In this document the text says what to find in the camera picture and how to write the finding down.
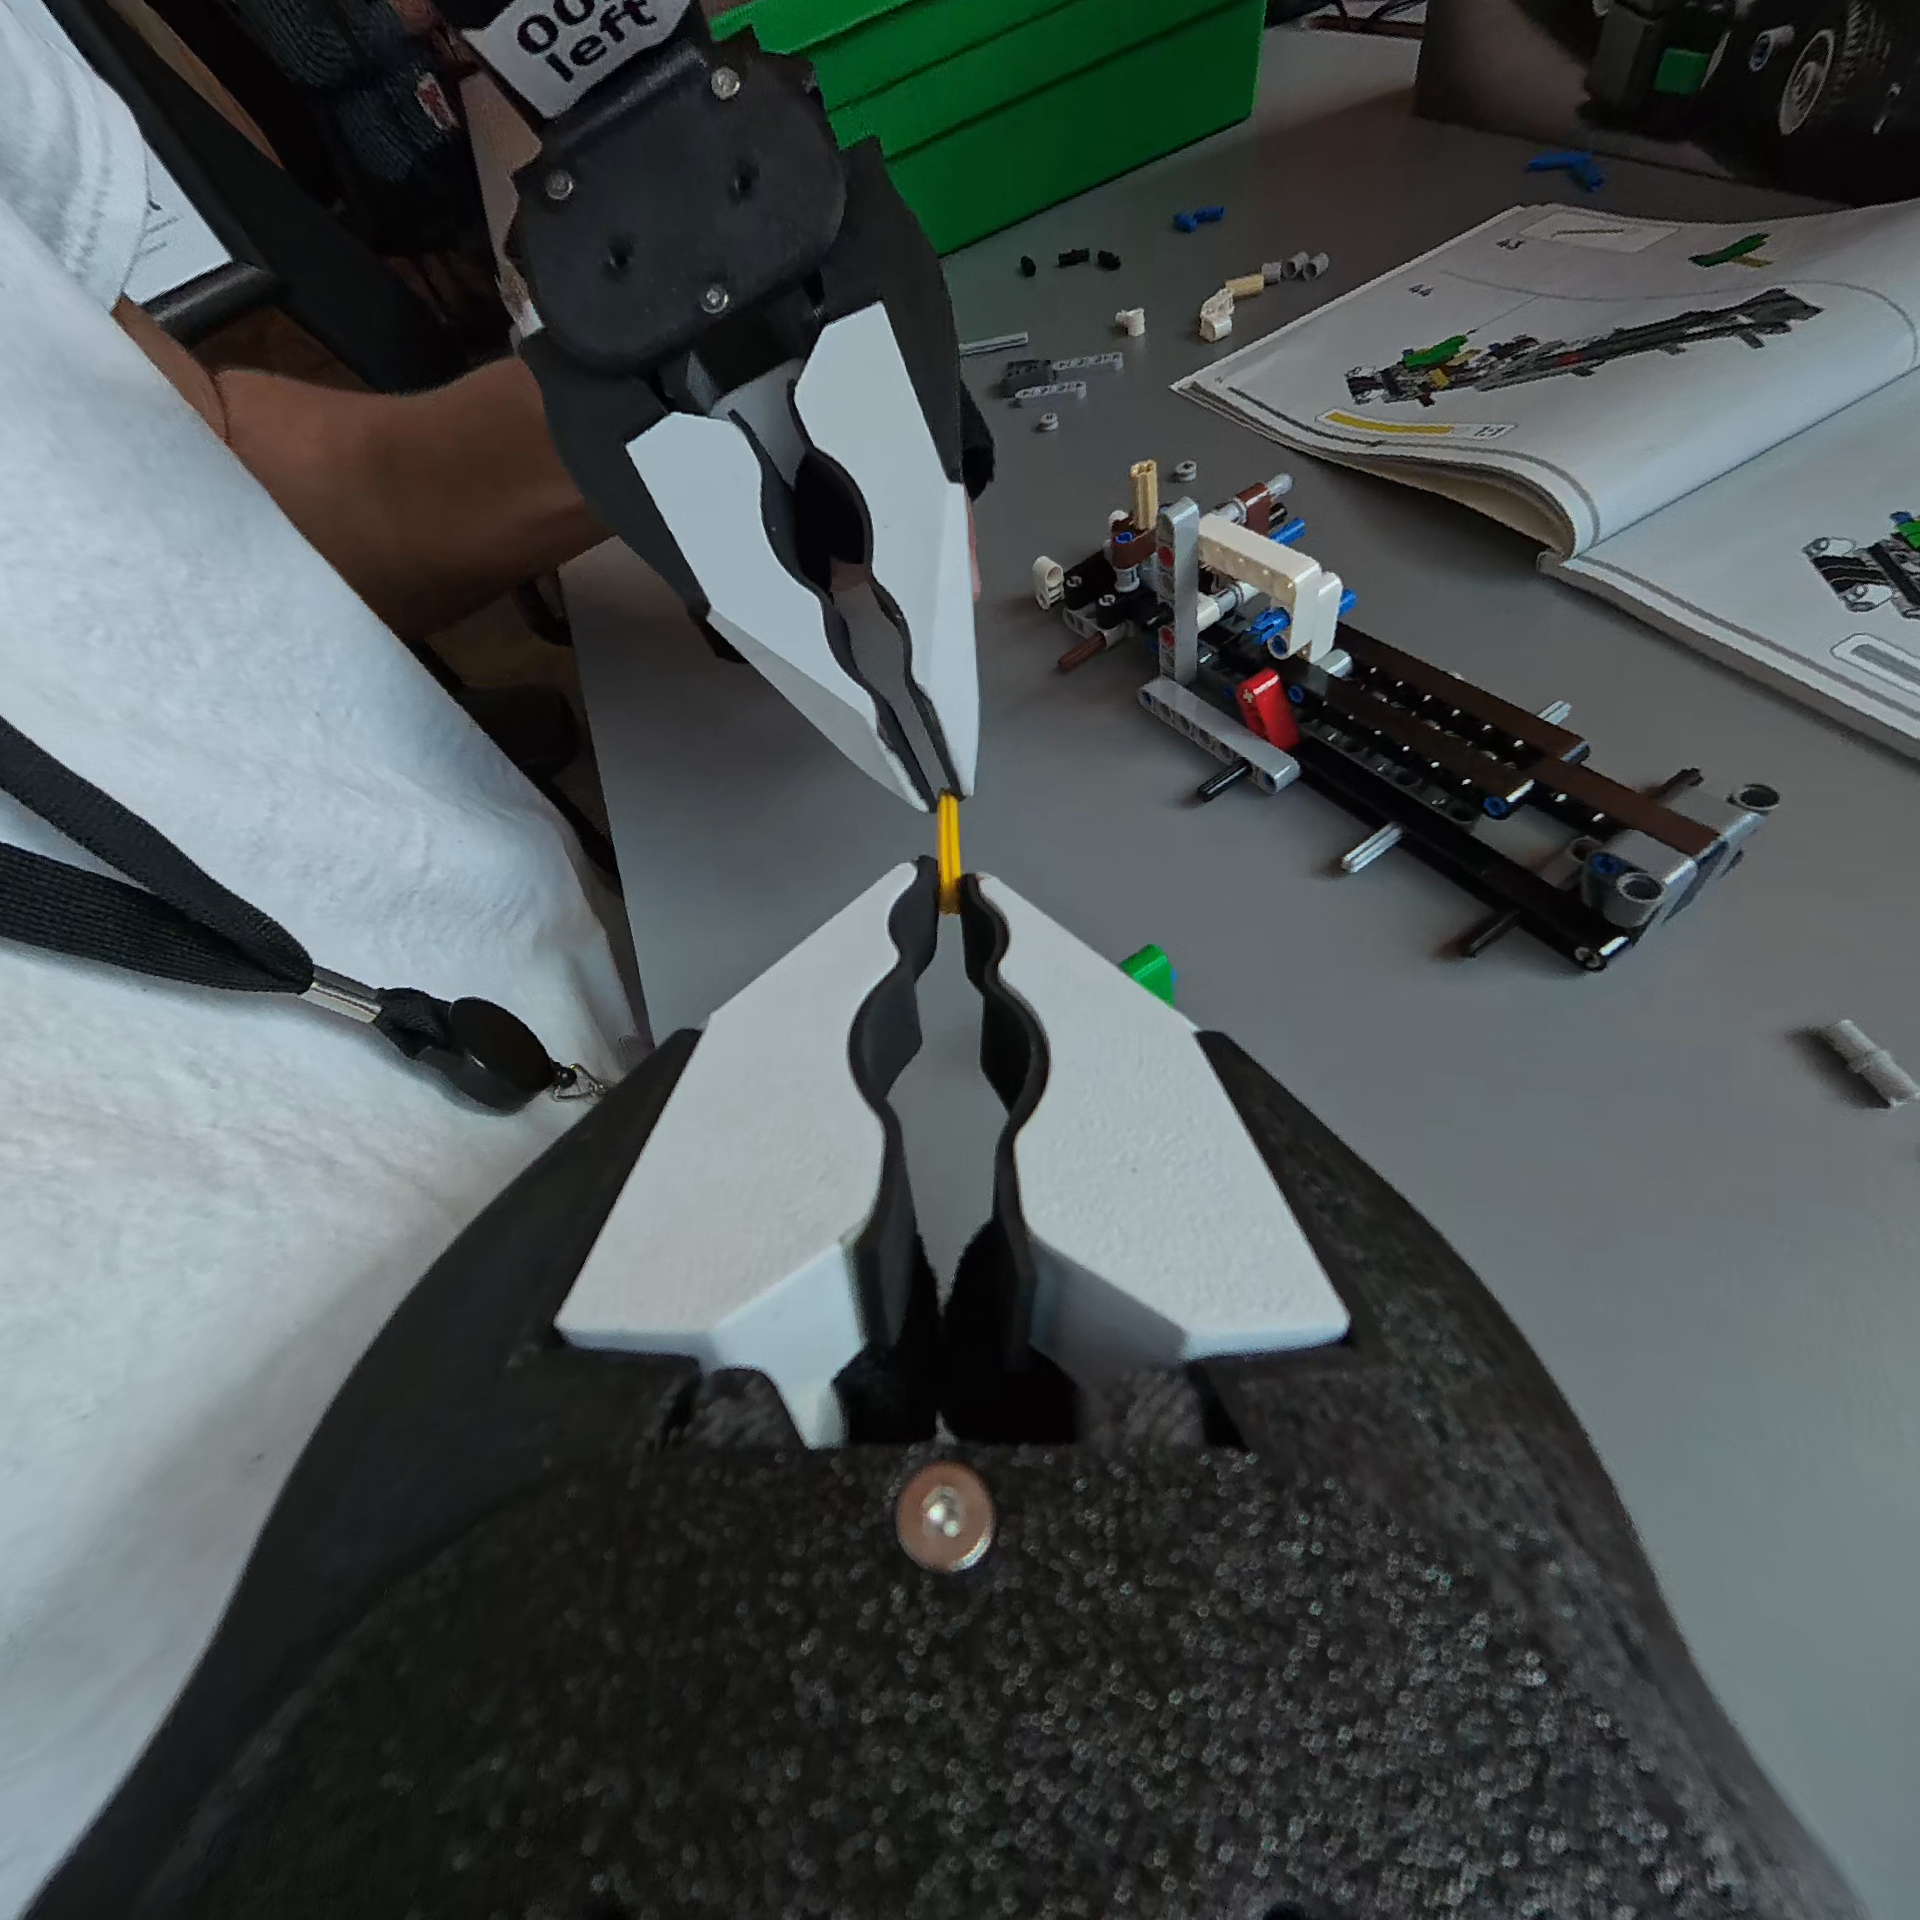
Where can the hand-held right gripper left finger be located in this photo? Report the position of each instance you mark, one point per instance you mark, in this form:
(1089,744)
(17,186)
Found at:
(735,1201)

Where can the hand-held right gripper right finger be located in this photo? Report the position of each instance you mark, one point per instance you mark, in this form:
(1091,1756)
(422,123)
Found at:
(1171,1201)

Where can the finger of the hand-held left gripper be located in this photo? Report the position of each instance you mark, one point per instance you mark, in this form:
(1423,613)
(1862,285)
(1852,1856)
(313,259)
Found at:
(750,600)
(922,509)

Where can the yellow lego axle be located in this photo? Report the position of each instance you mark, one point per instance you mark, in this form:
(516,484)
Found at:
(949,844)

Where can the person's left forearm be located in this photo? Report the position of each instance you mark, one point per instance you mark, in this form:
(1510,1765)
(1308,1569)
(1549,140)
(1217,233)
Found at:
(390,465)

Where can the short grey lego beam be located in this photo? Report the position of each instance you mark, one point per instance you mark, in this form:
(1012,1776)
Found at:
(1053,388)

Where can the grey lego axle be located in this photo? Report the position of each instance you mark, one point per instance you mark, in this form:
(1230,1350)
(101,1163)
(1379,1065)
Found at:
(995,342)

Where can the long grey lego beam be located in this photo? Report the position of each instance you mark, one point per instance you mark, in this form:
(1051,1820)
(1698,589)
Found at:
(1068,366)

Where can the green lego brick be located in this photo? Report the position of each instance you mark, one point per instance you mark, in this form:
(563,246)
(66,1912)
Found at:
(1148,971)

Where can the tan lego connector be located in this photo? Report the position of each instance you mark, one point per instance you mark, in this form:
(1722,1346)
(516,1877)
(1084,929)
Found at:
(1228,307)

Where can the grey lego pin connector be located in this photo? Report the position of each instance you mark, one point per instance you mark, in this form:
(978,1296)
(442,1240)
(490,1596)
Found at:
(1298,267)

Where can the lego truck chassis model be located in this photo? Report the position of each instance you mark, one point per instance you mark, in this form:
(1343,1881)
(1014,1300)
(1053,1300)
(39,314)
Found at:
(1425,734)

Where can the open lego instruction booklet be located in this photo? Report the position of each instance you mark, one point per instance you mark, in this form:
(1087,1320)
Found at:
(1621,388)

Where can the light grey lego connector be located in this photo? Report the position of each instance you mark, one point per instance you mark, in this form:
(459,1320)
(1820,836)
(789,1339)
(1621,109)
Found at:
(1869,1064)

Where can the blue angled lego piece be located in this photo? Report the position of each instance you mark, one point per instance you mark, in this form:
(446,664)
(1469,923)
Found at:
(1565,169)

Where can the lego set box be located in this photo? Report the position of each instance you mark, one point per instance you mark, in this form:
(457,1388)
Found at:
(1724,89)

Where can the black badge reel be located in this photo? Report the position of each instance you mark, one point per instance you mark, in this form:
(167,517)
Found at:
(489,1049)

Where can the green plastic bin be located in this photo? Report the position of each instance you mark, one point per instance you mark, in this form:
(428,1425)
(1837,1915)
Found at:
(991,18)
(1051,99)

